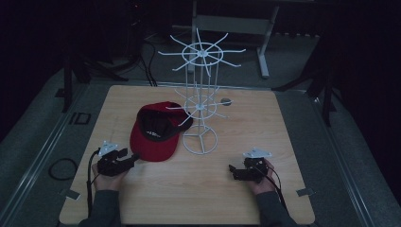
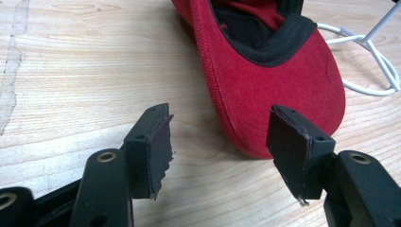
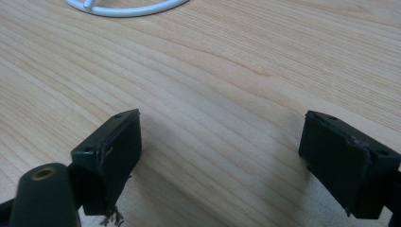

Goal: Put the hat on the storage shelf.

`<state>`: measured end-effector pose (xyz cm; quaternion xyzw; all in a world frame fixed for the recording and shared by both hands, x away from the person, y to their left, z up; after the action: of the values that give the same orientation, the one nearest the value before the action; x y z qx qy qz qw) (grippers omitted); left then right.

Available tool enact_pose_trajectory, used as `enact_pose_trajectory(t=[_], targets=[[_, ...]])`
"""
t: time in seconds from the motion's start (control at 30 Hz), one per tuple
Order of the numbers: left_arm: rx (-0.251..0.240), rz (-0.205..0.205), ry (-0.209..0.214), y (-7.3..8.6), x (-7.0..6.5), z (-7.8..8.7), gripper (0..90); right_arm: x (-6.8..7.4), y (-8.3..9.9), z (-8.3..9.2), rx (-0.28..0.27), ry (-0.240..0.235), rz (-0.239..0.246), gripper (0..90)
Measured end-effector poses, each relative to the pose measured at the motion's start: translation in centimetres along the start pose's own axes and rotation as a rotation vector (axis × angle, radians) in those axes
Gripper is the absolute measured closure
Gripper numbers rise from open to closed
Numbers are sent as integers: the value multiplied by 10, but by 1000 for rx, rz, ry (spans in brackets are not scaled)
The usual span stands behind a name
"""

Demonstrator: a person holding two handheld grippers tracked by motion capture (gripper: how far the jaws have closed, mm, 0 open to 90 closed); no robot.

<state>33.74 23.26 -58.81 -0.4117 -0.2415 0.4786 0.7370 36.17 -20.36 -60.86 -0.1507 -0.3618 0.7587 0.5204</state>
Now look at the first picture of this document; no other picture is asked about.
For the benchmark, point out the grey tape strip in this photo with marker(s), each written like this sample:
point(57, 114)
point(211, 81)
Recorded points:
point(71, 194)
point(305, 191)

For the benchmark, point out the person's right hand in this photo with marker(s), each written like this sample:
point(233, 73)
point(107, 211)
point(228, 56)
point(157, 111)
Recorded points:
point(263, 186)

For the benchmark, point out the black tripod stand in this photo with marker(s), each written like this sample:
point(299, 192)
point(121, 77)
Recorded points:
point(67, 78)
point(326, 91)

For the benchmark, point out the round grey table grommet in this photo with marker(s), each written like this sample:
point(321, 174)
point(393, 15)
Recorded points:
point(226, 101)

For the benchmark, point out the metal floor rail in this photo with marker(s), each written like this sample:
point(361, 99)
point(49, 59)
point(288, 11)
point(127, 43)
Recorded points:
point(41, 157)
point(339, 157)

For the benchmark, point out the person's left hand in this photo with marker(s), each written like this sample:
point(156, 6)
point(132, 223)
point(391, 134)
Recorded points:
point(108, 182)

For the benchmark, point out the red baseball cap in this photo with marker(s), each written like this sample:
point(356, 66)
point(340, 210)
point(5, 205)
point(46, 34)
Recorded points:
point(154, 146)

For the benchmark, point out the black rectangular floor frame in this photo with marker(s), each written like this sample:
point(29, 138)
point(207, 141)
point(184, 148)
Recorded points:
point(76, 118)

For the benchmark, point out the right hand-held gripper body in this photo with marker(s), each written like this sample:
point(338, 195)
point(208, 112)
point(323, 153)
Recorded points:
point(253, 168)

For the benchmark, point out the white metal desk frame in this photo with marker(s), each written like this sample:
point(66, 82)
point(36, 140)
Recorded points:
point(233, 24)

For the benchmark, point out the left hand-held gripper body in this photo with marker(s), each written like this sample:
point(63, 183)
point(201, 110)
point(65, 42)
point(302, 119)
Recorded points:
point(110, 165)

